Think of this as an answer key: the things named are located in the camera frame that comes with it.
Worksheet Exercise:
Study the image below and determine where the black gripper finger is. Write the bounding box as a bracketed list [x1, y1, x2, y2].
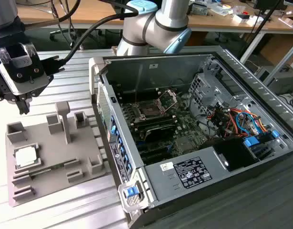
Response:
[0, 71, 31, 115]

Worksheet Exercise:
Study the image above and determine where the silver square CPU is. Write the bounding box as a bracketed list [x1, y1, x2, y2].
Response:
[14, 146, 39, 167]

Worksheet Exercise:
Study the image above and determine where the CPU socket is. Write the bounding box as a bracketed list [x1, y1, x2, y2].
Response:
[136, 101, 166, 120]

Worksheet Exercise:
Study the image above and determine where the black expansion slot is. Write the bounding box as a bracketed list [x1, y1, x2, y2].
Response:
[136, 145, 172, 158]
[140, 152, 173, 166]

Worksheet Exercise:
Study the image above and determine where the grey parts rack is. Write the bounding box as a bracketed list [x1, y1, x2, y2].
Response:
[5, 100, 112, 208]

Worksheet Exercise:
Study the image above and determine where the black RAM stick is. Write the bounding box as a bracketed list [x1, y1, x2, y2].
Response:
[133, 118, 177, 129]
[131, 114, 175, 124]

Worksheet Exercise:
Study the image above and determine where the blue case latch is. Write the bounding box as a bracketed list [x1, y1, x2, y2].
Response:
[126, 187, 138, 199]

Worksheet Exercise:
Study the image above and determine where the black expansion card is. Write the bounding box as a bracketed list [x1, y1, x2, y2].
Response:
[143, 124, 176, 143]

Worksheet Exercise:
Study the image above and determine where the open grey PC case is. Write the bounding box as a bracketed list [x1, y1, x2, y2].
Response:
[88, 45, 293, 229]

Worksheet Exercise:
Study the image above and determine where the small white sticker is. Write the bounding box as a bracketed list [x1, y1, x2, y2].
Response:
[160, 161, 174, 171]

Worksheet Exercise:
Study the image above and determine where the grey power supply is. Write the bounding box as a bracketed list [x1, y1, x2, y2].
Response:
[143, 146, 227, 201]

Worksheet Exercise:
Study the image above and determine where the green motherboard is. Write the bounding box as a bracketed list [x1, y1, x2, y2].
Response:
[120, 88, 209, 165]

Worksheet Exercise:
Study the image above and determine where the grey chipset heatsink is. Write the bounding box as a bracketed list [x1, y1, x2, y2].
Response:
[174, 137, 195, 153]

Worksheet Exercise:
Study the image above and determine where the perforated metal disk bay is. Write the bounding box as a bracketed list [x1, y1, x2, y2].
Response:
[188, 73, 232, 115]

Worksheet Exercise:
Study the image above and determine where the black rating label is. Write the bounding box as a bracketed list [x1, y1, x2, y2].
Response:
[172, 156, 212, 189]

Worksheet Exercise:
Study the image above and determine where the wooden desk with clutter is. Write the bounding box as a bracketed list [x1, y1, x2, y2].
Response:
[186, 0, 293, 35]

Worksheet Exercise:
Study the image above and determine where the blue disk carrier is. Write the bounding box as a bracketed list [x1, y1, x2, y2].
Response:
[242, 135, 262, 149]

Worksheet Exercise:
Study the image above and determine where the white box with black top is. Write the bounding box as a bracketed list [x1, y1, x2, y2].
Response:
[233, 13, 251, 25]

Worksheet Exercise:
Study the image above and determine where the black slanted pole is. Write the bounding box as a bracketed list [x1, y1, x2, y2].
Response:
[239, 0, 283, 58]

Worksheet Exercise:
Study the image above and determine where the grey computer box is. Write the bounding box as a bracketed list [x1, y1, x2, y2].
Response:
[254, 65, 293, 95]

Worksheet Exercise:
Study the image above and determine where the white black wrist camera mount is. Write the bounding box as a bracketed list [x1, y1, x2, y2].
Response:
[0, 42, 54, 96]

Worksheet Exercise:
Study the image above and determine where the thick black cable with plug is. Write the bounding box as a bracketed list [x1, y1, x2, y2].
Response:
[40, 2, 139, 75]

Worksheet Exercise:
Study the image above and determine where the metal socket cover frame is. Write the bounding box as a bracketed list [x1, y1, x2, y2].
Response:
[155, 88, 179, 114]

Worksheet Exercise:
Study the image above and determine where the orange red wire bundle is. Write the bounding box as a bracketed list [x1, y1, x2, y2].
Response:
[207, 106, 273, 139]

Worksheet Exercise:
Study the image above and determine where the blue wire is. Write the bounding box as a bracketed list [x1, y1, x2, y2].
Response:
[236, 110, 260, 135]

